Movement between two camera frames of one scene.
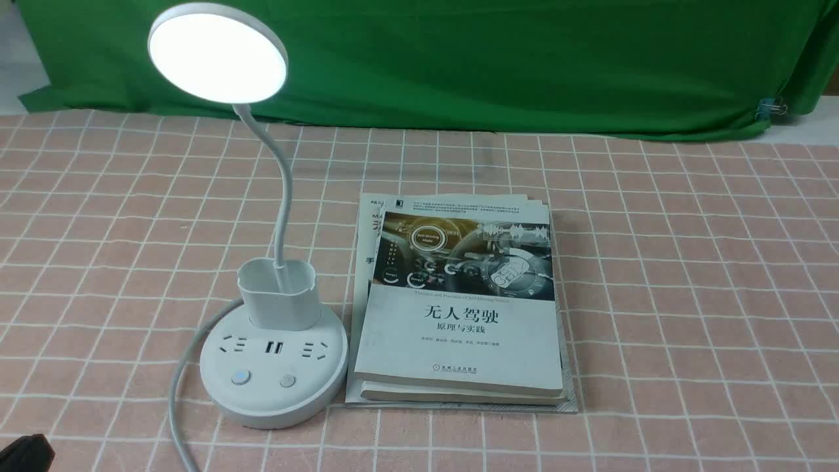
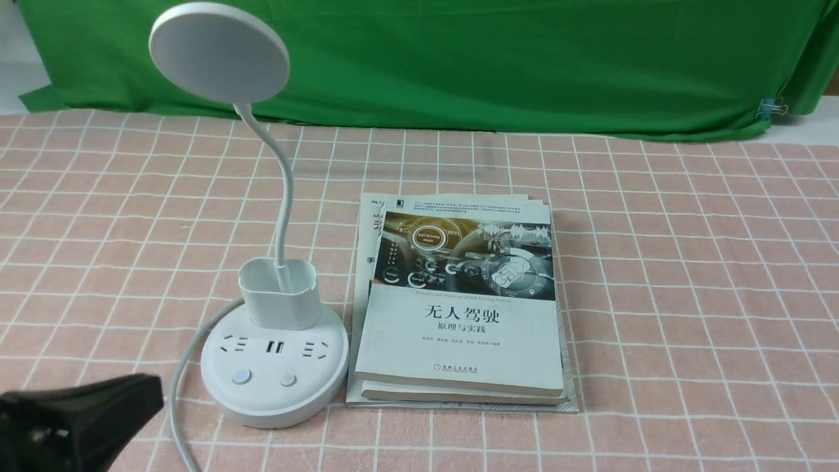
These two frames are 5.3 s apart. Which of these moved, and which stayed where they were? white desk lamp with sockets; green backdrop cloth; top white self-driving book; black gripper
Moved: black gripper
Stayed: green backdrop cloth; top white self-driving book; white desk lamp with sockets
